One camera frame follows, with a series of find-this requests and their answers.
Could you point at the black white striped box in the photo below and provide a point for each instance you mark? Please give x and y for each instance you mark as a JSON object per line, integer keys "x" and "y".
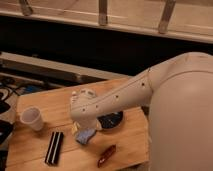
{"x": 53, "y": 152}

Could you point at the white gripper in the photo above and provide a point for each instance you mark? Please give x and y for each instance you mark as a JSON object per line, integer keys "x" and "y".
{"x": 87, "y": 124}

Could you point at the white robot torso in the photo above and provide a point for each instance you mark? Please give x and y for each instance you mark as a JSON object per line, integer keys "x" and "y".
{"x": 181, "y": 124}

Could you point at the dark ceramic bowl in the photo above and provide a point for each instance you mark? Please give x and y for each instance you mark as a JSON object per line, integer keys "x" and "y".
{"x": 110, "y": 121}

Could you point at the translucent plastic cup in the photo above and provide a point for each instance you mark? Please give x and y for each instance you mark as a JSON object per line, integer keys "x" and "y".
{"x": 32, "y": 117}

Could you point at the reddish brown oblong object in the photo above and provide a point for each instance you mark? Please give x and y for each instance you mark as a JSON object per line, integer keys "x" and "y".
{"x": 106, "y": 155}

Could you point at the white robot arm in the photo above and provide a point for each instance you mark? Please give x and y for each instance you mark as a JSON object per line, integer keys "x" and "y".
{"x": 138, "y": 90}

